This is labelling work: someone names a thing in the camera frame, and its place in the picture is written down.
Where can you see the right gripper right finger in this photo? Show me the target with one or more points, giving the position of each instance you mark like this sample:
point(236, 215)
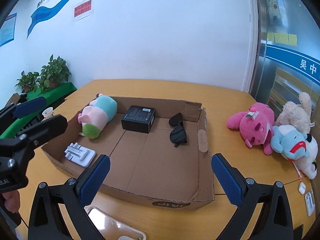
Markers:
point(230, 179)

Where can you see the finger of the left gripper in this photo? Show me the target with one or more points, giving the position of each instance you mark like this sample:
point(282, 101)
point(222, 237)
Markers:
point(30, 106)
point(42, 132)

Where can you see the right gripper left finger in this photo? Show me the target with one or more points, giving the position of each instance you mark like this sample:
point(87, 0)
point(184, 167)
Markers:
point(91, 179)

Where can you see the white folding phone stand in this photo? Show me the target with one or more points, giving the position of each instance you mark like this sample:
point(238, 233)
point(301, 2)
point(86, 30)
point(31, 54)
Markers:
point(79, 155)

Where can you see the black sunglasses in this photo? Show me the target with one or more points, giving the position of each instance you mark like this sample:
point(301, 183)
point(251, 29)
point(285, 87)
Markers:
point(178, 134)

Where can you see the person's left hand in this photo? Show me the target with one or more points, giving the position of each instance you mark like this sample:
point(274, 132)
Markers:
point(12, 201)

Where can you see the patterned paper cup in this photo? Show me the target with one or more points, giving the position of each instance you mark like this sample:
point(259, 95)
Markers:
point(48, 113)

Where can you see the small potted green plant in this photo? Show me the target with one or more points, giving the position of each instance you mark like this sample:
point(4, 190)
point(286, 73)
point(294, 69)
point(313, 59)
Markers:
point(28, 82)

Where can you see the green covered side table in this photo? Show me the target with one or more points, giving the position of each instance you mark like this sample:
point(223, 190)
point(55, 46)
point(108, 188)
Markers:
point(54, 98)

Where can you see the white clear phone case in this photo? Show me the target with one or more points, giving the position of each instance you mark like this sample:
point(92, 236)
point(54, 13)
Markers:
point(111, 228)

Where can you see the large potted green plant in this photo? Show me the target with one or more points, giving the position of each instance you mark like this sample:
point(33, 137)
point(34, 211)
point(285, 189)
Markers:
point(53, 74)

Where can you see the pink bear plush toy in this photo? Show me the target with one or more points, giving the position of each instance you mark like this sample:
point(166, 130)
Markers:
point(255, 126)

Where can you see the pink pig plush toy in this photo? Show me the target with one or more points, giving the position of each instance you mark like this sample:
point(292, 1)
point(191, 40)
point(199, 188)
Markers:
point(96, 115)

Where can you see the white earbud case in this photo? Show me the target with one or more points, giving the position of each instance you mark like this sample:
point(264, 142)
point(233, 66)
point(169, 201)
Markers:
point(302, 188)

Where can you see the blue white plush toy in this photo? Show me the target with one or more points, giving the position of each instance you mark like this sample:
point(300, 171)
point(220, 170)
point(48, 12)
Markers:
point(299, 148)

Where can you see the white small device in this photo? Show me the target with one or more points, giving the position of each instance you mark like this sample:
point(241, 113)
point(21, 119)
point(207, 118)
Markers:
point(310, 202)

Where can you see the brown cardboard box tray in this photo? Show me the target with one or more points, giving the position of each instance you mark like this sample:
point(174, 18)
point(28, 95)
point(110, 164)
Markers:
point(146, 168)

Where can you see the small black box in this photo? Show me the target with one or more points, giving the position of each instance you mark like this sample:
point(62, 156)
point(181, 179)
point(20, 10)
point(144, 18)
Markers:
point(138, 119)

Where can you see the beige plush toy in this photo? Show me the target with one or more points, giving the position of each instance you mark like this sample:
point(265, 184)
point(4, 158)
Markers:
point(297, 115)

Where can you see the yellow sticky notes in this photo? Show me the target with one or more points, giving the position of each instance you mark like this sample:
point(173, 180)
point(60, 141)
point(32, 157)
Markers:
point(282, 38)

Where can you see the blue framed wall poster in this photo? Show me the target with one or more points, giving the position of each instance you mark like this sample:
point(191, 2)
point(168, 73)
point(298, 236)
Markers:
point(7, 31)

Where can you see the red white wall notice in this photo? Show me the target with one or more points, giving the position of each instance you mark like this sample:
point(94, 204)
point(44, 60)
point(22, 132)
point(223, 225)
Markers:
point(82, 10)

